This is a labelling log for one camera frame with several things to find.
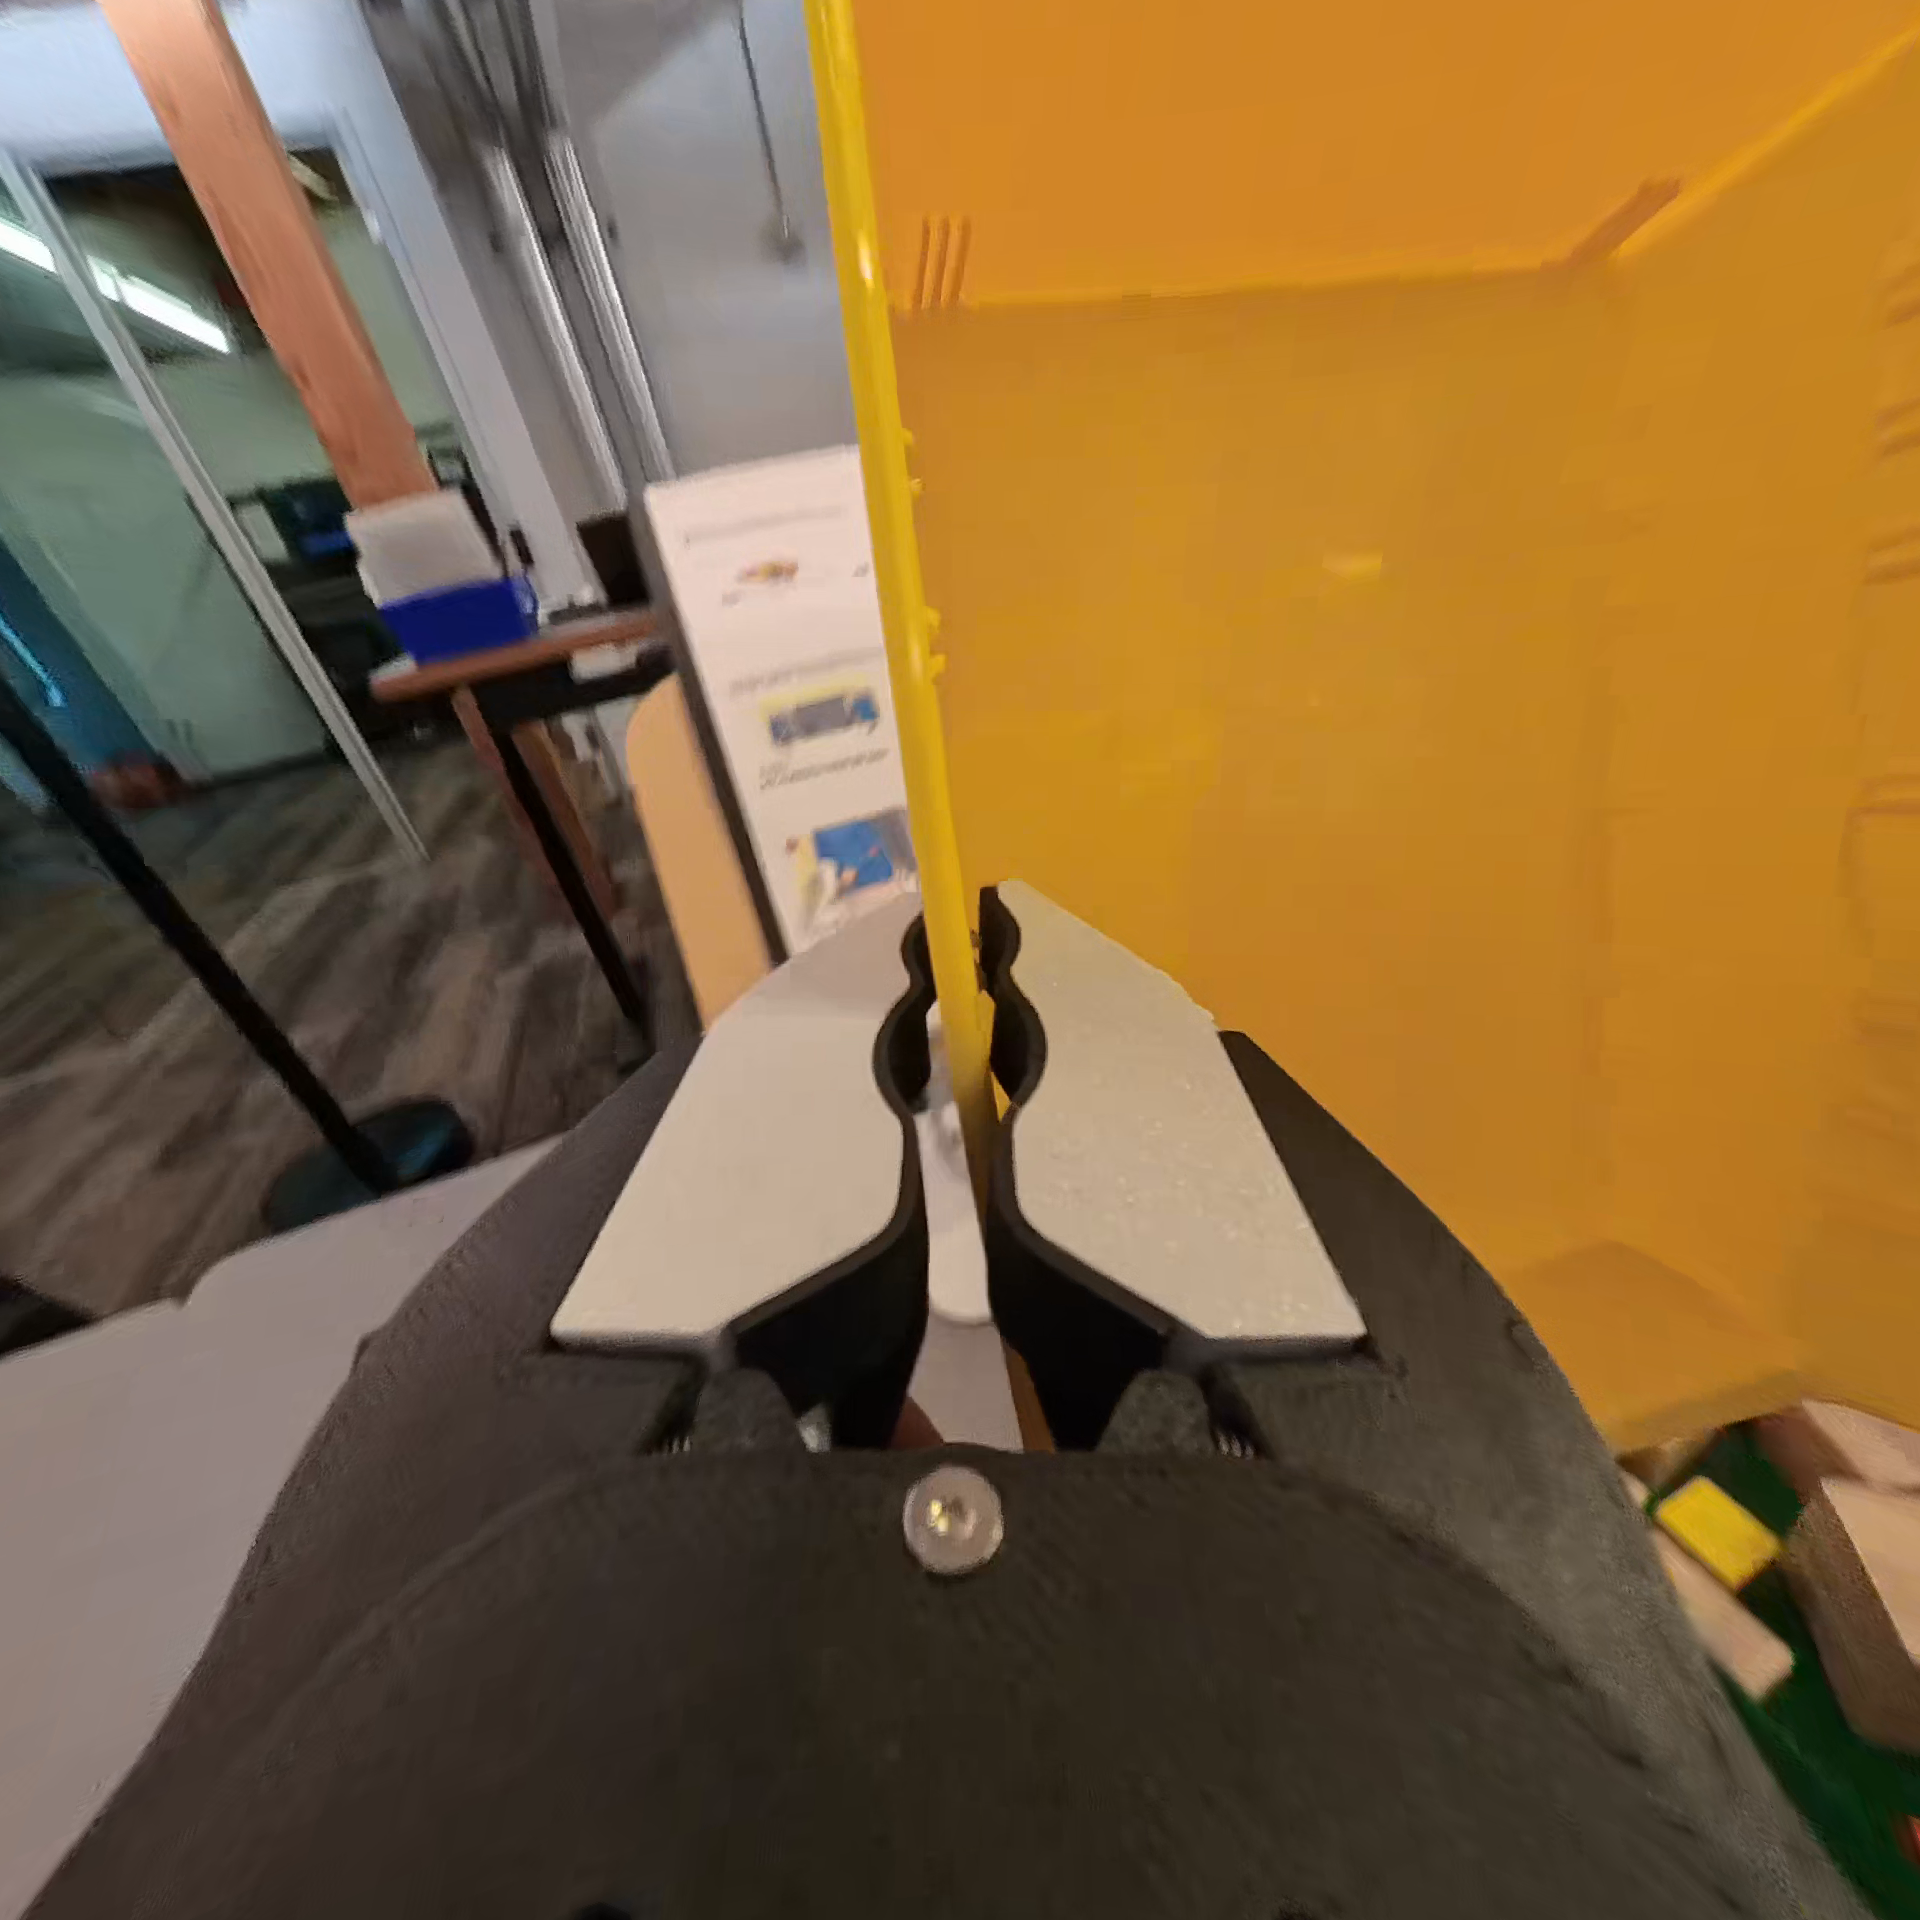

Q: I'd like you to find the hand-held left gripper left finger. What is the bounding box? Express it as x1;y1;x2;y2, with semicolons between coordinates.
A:
547;896;934;1454

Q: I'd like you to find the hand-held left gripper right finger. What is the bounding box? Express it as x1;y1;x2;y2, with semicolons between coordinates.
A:
976;880;1373;1454

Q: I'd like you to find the yellow plastic box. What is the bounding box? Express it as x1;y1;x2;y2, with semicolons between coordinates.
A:
803;0;1920;1448

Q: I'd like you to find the pile of wooden cubes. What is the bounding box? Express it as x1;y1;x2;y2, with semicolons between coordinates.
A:
1617;1393;1920;1758

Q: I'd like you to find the green plastic box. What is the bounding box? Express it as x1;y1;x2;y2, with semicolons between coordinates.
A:
1642;1417;1920;1920

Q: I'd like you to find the wooden instruction sign board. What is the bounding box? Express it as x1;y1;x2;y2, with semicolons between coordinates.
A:
621;448;933;1037

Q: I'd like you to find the wooden table with black legs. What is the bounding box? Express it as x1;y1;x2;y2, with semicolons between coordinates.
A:
369;607;682;1059

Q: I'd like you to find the black pole stand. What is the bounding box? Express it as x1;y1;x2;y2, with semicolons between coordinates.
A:
0;673;482;1235

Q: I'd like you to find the blue storage bin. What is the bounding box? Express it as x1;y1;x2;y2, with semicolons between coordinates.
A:
374;575;542;665

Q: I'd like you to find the white container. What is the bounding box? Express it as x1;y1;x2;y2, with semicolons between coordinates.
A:
345;496;506;605

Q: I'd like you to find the wooden pillar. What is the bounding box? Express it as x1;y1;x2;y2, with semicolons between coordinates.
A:
97;0;442;512

